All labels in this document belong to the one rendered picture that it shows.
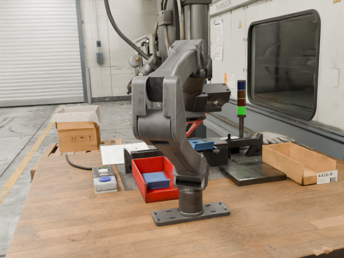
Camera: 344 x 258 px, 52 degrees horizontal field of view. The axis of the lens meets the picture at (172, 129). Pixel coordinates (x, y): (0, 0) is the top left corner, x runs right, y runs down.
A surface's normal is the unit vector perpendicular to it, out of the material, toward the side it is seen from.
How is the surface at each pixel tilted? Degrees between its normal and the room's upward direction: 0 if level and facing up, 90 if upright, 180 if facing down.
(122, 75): 90
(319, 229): 0
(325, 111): 90
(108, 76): 90
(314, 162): 90
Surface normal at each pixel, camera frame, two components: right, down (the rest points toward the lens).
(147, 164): 0.26, 0.19
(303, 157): -0.97, 0.09
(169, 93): -0.34, 0.10
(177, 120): 0.94, 0.04
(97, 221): -0.04, -0.98
